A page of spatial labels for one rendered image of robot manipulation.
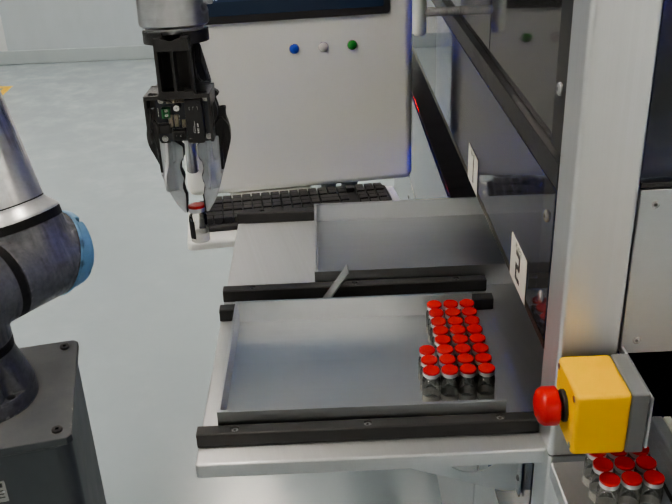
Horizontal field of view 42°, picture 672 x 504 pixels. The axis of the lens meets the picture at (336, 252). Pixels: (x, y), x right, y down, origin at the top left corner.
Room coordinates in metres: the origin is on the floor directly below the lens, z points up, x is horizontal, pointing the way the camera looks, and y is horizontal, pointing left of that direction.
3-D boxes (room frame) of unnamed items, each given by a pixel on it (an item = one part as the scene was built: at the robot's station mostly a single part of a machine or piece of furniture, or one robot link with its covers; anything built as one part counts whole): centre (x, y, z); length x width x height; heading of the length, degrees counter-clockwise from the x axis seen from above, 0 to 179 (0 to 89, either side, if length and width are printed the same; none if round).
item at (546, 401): (0.71, -0.21, 0.99); 0.04 x 0.04 x 0.04; 0
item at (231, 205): (1.65, 0.08, 0.82); 0.40 x 0.14 x 0.02; 97
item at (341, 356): (0.95, -0.02, 0.90); 0.34 x 0.26 x 0.04; 90
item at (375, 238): (1.30, -0.14, 0.90); 0.34 x 0.26 x 0.04; 90
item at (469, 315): (0.95, -0.18, 0.90); 0.18 x 0.02 x 0.05; 0
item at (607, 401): (0.71, -0.26, 0.99); 0.08 x 0.07 x 0.07; 90
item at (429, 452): (1.13, -0.07, 0.87); 0.70 x 0.48 x 0.02; 0
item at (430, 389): (0.88, -0.11, 0.90); 0.02 x 0.02 x 0.05
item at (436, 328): (0.95, -0.13, 0.90); 0.18 x 0.02 x 0.05; 0
